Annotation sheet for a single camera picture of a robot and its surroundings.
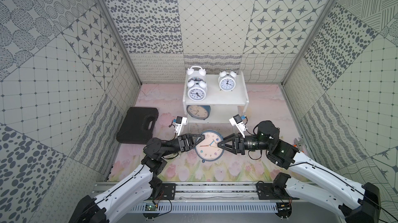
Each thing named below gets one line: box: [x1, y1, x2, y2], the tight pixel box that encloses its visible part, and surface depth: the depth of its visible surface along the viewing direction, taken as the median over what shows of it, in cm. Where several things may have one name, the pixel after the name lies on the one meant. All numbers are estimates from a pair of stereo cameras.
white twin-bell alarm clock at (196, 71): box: [186, 65, 207, 81], surface depth 69 cm
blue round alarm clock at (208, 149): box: [194, 129, 225, 163], surface depth 62 cm
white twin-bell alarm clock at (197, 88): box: [187, 76, 208, 102], surface depth 65 cm
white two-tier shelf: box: [182, 71, 250, 123], surface depth 71 cm
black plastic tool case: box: [116, 106, 160, 144], surface depth 96 cm
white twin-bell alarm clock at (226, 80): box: [218, 67, 237, 92], surface depth 69 cm
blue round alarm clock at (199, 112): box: [186, 105, 211, 121], surface depth 80 cm
